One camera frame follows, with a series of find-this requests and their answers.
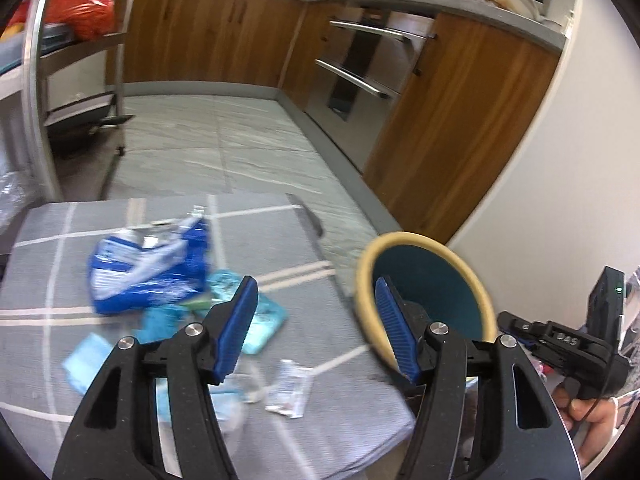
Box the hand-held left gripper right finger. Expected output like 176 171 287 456
375 276 586 480

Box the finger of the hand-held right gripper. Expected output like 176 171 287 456
497 311 551 347

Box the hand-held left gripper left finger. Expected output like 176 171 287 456
52 276 259 480

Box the teal blister pack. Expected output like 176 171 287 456
207 270 290 356

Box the teal bin with yellow rim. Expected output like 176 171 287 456
356 231 498 376

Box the clear plastic wrapper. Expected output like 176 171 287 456
155 360 262 433

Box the person's right hand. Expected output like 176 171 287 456
552 387 626 466

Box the small teal packet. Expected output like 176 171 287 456
137 305 190 343

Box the white crumpled wrapper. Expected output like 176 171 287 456
265 359 315 418

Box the blue snack bag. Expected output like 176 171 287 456
87 212 211 316

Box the light blue packet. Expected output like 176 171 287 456
62 332 113 396

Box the grey plaid mat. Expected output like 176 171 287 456
0 192 418 480

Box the tall wooden cabinet panel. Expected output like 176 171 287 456
362 10 563 246

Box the clear plastic bag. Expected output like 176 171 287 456
0 170 40 241

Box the stainless steel oven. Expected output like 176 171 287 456
304 2 437 173

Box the wooden cabinet row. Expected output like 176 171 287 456
107 0 307 90

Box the metal kitchen cart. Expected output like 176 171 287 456
22 0 138 201

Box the red plastic bag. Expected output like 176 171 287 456
42 0 117 42

